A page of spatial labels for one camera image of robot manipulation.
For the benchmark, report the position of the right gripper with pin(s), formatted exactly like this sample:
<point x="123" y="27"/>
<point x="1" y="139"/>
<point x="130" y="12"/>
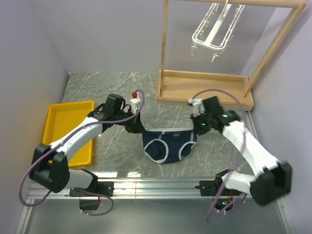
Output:
<point x="197" y="130"/>

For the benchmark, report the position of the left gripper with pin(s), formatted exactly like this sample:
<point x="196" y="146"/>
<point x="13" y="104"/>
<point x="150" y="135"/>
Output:
<point x="135" y="126"/>

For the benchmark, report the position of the navy blue underwear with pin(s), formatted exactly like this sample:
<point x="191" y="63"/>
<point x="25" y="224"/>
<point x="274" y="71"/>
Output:
<point x="166" y="146"/>

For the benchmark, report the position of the white clip hanger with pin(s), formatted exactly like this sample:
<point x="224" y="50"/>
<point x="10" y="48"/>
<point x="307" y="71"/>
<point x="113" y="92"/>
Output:
<point x="222" y="10"/>

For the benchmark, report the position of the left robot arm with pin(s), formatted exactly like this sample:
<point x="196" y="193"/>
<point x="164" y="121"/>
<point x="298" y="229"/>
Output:
<point x="50" y="162"/>

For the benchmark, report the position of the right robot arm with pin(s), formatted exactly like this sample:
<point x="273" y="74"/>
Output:
<point x="271" y="178"/>

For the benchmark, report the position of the yellow plastic tray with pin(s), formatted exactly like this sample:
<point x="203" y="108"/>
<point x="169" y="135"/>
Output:
<point x="64" y="117"/>

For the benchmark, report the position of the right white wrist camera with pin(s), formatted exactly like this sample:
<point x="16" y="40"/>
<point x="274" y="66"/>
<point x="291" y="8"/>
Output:
<point x="197" y="106"/>

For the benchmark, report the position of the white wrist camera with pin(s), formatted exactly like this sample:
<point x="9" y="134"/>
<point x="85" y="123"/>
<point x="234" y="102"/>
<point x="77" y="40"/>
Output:
<point x="197" y="106"/>
<point x="135" y="102"/>

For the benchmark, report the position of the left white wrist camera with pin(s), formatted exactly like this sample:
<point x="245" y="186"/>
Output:
<point x="135" y="102"/>

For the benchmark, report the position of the wooden hanging rack frame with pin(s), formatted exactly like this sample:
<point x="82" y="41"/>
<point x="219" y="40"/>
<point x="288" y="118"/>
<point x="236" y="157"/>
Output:
<point x="180" y="86"/>

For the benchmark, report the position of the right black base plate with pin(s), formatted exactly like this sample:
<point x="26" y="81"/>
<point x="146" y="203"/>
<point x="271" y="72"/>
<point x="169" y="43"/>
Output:
<point x="211" y="187"/>

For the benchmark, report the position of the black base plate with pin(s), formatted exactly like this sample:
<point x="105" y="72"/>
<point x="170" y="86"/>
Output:
<point x="102" y="187"/>
<point x="211" y="187"/>

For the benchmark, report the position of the aluminium rail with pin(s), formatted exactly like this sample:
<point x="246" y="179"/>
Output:
<point x="136" y="188"/>

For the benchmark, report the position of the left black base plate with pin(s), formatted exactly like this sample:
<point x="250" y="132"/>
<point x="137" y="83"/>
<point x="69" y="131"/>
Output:
<point x="102" y="187"/>

